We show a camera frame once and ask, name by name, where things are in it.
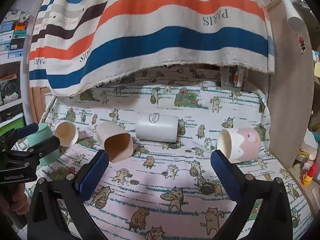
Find person's left hand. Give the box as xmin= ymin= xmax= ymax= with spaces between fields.
xmin=1 ymin=184 xmax=29 ymax=215

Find white cylindrical mug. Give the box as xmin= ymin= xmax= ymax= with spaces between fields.
xmin=136 ymin=113 xmax=179 ymax=143

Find wooden board panel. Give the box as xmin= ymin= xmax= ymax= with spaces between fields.
xmin=267 ymin=0 xmax=314 ymax=168

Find small cream round cup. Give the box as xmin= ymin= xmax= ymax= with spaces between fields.
xmin=54 ymin=120 xmax=79 ymax=147

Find mint green cup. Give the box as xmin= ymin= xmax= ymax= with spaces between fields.
xmin=26 ymin=122 xmax=61 ymax=166

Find white cylindrical lamp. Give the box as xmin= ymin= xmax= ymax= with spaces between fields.
xmin=281 ymin=0 xmax=304 ymax=31

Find stacked storage boxes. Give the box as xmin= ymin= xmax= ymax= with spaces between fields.
xmin=0 ymin=10 xmax=29 ymax=60

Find pink and white mug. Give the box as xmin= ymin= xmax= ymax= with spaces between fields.
xmin=216 ymin=128 xmax=261 ymax=164

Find striped canvas cloth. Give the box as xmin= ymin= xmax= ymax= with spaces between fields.
xmin=29 ymin=0 xmax=275 ymax=96

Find cat print bed sheet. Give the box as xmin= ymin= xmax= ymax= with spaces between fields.
xmin=23 ymin=65 xmax=309 ymax=240

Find white shelf unit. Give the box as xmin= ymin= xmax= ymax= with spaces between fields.
xmin=0 ymin=10 xmax=32 ymax=136

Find beige square cup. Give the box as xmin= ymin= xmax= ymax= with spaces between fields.
xmin=96 ymin=121 xmax=133 ymax=163

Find red character sticker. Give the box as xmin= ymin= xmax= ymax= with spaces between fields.
xmin=298 ymin=34 xmax=306 ymax=53

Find red yellow toy figure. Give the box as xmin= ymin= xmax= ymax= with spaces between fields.
xmin=301 ymin=164 xmax=318 ymax=186

